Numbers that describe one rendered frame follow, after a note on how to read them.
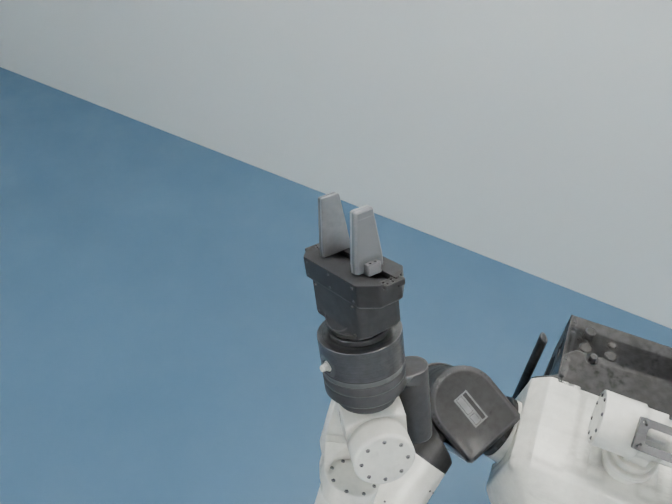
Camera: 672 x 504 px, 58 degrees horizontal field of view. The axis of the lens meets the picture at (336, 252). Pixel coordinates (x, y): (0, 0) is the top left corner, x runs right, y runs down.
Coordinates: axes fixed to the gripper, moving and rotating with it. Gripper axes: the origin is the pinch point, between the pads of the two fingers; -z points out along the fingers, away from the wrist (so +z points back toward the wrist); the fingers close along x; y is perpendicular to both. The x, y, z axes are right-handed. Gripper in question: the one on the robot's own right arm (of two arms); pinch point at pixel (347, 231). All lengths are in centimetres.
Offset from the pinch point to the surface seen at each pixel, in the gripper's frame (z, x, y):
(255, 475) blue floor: 128, -106, -20
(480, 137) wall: 42, -115, -137
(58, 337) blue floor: 97, -193, 17
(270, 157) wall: 59, -219, -100
